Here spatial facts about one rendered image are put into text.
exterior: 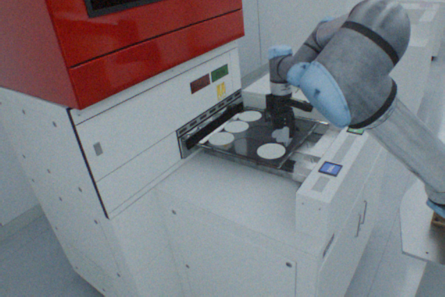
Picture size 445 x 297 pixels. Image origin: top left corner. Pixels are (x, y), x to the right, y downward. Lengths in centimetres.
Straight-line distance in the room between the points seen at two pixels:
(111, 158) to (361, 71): 78
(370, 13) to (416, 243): 66
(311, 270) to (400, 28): 68
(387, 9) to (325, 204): 50
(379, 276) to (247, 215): 111
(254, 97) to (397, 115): 98
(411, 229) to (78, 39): 103
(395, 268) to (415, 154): 141
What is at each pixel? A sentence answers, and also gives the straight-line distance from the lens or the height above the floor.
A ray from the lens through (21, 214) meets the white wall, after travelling 275.
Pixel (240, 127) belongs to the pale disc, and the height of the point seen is 90.
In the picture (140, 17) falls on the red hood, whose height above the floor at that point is 141.
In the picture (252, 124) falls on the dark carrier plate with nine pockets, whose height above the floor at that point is 90.
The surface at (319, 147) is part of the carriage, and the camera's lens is 125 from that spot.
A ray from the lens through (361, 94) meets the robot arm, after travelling 56.
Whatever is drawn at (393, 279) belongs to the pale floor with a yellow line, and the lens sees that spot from 200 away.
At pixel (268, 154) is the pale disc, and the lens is 117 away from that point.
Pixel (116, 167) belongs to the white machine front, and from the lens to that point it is 109.
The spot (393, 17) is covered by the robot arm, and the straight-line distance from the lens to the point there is 60.
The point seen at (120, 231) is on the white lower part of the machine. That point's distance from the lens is 120.
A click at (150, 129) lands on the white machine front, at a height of 104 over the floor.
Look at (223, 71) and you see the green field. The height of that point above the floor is 110.
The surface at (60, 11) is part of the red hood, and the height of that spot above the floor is 147.
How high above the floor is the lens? 153
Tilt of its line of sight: 28 degrees down
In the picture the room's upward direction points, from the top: 7 degrees counter-clockwise
